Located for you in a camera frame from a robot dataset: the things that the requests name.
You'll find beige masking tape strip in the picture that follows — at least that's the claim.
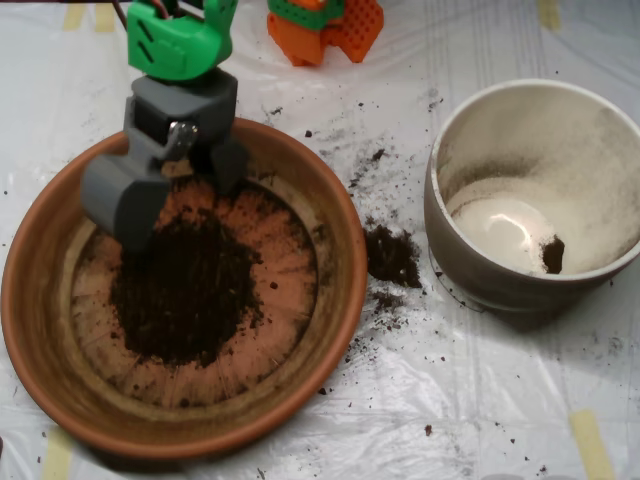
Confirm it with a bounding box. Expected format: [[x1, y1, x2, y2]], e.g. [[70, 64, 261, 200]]
[[40, 427, 75, 480], [94, 2, 117, 34], [568, 408, 615, 480], [62, 3, 86, 31], [536, 0, 561, 31]]

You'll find small spilled soil clump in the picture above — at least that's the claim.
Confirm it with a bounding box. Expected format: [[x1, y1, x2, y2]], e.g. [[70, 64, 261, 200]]
[[369, 288, 407, 314]]

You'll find large spilled soil heap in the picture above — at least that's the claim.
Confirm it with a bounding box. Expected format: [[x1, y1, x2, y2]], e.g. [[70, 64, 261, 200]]
[[363, 223, 424, 290]]

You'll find clear plastic cover sheet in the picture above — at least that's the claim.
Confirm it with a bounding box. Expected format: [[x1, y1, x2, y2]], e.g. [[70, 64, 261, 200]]
[[0, 0, 640, 480]]

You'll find white round plant pot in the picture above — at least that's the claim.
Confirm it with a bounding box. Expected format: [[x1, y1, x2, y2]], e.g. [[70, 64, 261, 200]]
[[423, 78, 640, 315]]

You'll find dark soil pile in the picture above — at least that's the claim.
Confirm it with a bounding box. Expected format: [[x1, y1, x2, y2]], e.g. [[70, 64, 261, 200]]
[[112, 172, 265, 370]]

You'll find terracotta plant saucer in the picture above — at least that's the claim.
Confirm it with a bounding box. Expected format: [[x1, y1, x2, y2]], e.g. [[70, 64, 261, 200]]
[[0, 117, 370, 461]]

